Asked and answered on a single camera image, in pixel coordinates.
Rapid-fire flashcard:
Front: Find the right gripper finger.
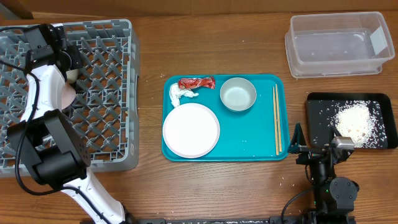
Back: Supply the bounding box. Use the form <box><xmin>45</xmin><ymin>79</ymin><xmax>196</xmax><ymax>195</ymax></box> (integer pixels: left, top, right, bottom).
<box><xmin>330</xmin><ymin>126</ymin><xmax>341</xmax><ymax>143</ymax></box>
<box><xmin>289</xmin><ymin>123</ymin><xmax>307</xmax><ymax>152</ymax></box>

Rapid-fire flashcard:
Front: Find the white paper cup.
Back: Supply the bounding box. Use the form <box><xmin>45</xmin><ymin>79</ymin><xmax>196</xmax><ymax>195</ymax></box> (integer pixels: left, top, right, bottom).
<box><xmin>66</xmin><ymin>69</ymin><xmax>80</xmax><ymax>84</ymax></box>

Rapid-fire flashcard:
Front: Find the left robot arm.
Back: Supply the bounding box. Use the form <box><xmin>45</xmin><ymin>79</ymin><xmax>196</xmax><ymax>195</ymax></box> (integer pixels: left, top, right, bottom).
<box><xmin>7</xmin><ymin>24</ymin><xmax>134</xmax><ymax>223</ymax></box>

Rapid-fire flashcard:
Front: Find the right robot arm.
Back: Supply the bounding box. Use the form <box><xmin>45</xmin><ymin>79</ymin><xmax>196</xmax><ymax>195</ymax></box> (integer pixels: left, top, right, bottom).
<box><xmin>280</xmin><ymin>123</ymin><xmax>359</xmax><ymax>224</ymax></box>

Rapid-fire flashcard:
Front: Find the grey dishwasher rack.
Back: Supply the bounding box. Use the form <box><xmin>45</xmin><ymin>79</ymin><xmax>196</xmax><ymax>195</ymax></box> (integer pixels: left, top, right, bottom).
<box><xmin>1</xmin><ymin>19</ymin><xmax>140</xmax><ymax>177</ymax></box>

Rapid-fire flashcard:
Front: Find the pile of white rice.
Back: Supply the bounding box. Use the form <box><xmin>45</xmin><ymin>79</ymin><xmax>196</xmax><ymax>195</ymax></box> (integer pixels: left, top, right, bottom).
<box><xmin>334</xmin><ymin>101</ymin><xmax>378</xmax><ymax>148</ymax></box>

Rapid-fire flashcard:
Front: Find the right wooden chopstick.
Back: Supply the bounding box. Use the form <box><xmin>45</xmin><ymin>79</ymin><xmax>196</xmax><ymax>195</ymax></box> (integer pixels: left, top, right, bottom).
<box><xmin>275</xmin><ymin>84</ymin><xmax>282</xmax><ymax>153</ymax></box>

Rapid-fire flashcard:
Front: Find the wooden chopstick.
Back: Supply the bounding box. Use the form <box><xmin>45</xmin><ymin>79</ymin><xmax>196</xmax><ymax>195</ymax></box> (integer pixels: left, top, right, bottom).
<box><xmin>272</xmin><ymin>87</ymin><xmax>279</xmax><ymax>156</ymax></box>
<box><xmin>275</xmin><ymin>84</ymin><xmax>282</xmax><ymax>153</ymax></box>

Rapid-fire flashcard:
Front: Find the black plastic tray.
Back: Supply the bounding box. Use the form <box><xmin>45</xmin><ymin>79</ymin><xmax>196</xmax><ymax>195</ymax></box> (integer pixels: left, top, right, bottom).
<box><xmin>305</xmin><ymin>92</ymin><xmax>397</xmax><ymax>149</ymax></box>

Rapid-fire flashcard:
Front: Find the teal plastic tray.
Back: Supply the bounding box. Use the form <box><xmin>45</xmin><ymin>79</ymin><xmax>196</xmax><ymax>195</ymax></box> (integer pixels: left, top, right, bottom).
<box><xmin>162</xmin><ymin>74</ymin><xmax>290</xmax><ymax>162</ymax></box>

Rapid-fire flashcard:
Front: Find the left wooden chopstick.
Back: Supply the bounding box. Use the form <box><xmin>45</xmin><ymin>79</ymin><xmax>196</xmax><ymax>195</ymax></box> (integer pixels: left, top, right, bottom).
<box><xmin>272</xmin><ymin>87</ymin><xmax>279</xmax><ymax>156</ymax></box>

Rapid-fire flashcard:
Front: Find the grey-green bowl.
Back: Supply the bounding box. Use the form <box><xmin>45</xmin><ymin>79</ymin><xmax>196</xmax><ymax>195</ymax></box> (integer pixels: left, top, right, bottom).
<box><xmin>220</xmin><ymin>77</ymin><xmax>257</xmax><ymax>112</ymax></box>

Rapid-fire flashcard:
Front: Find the clear plastic container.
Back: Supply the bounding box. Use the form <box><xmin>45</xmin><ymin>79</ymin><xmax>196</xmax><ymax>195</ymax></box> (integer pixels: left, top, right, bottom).
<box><xmin>285</xmin><ymin>12</ymin><xmax>396</xmax><ymax>78</ymax></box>

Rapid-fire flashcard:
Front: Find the large white plate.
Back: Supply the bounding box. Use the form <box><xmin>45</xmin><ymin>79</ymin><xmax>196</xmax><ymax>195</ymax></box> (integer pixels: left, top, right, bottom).
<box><xmin>162</xmin><ymin>103</ymin><xmax>221</xmax><ymax>159</ymax></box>

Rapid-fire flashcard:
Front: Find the crumpled white tissue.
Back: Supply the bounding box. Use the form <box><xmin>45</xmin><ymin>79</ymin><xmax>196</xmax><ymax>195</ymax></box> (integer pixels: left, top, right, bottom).
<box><xmin>169</xmin><ymin>83</ymin><xmax>198</xmax><ymax>108</ymax></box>

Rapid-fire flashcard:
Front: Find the red snack wrapper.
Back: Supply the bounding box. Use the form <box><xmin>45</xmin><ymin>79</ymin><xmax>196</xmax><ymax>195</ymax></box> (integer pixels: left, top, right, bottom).
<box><xmin>178</xmin><ymin>77</ymin><xmax>215</xmax><ymax>90</ymax></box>

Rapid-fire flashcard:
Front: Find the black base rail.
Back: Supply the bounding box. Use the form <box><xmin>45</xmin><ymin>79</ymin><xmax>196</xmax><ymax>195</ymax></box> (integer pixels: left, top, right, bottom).
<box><xmin>127</xmin><ymin>215</ymin><xmax>356</xmax><ymax>224</ymax></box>

